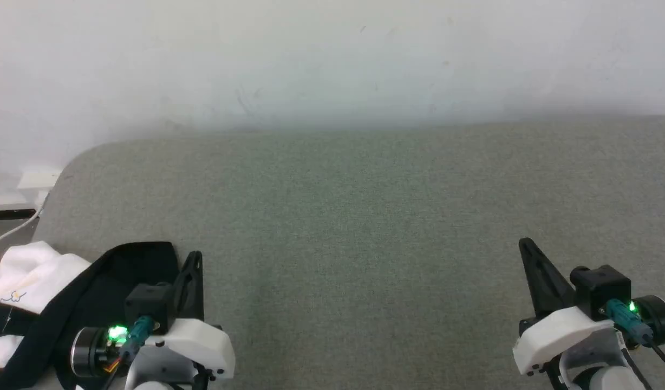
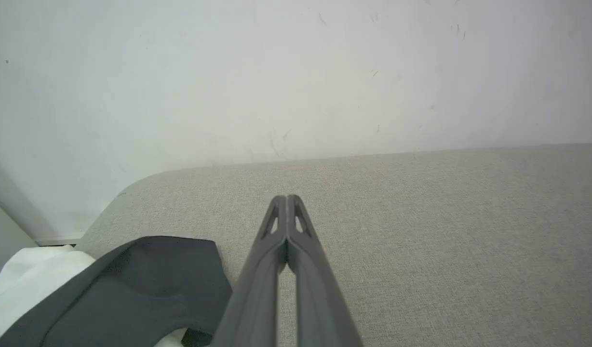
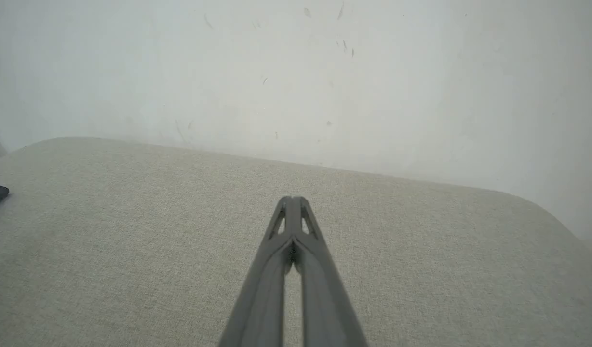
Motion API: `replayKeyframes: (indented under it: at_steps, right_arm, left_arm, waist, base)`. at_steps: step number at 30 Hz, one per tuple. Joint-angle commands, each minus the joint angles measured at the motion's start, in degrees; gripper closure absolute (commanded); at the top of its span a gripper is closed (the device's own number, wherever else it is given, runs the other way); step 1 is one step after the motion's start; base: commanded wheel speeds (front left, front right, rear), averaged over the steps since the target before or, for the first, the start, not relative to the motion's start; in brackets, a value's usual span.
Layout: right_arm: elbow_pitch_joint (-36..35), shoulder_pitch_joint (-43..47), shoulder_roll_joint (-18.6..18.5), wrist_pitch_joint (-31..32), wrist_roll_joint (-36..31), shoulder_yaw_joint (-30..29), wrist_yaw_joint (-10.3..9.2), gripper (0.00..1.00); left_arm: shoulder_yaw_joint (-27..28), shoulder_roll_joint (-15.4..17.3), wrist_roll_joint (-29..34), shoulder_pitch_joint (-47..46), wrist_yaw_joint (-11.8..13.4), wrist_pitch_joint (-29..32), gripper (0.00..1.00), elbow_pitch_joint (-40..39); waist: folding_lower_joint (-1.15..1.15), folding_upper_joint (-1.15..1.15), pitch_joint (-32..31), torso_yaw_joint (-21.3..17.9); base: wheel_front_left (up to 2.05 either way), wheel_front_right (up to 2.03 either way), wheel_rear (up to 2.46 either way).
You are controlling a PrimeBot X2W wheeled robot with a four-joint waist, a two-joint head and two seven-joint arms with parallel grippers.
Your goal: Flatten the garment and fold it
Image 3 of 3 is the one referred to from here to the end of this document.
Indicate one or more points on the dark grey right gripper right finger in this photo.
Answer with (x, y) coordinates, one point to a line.
(325, 299)

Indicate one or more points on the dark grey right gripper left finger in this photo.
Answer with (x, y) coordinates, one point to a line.
(260, 299)

